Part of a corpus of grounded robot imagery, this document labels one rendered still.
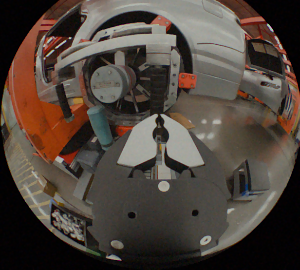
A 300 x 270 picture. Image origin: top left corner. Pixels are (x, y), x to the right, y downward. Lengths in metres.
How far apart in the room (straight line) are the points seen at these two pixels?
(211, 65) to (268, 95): 1.92
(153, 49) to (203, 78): 0.49
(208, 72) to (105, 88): 0.59
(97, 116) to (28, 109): 0.41
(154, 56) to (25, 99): 0.60
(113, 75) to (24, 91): 0.50
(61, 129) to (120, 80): 0.54
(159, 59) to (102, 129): 0.39
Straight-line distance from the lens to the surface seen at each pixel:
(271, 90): 2.44
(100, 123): 0.44
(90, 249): 0.31
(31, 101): 0.61
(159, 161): 0.84
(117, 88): 0.29
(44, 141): 0.64
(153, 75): 0.19
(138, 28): 0.25
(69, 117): 0.39
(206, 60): 0.65
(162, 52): 0.19
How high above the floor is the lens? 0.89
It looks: 32 degrees down
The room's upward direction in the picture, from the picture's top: straight up
